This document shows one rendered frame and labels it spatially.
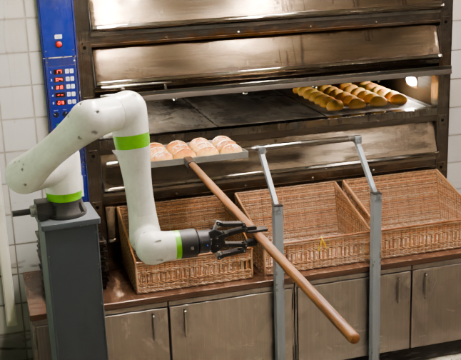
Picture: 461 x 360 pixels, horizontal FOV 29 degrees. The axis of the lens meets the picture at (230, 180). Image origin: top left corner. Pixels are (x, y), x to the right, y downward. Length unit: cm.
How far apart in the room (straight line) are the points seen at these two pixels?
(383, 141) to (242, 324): 128
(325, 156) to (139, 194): 192
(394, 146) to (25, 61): 195
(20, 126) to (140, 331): 110
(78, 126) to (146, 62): 161
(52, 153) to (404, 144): 243
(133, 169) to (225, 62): 161
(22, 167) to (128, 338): 134
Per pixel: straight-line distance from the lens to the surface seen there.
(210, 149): 391
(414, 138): 487
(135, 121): 285
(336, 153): 468
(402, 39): 474
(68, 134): 279
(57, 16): 419
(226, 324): 418
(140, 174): 289
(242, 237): 425
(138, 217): 292
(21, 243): 444
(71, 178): 315
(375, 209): 417
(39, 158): 293
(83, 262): 322
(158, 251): 281
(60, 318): 328
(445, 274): 454
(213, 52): 439
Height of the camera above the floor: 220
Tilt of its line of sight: 17 degrees down
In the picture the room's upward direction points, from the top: 2 degrees counter-clockwise
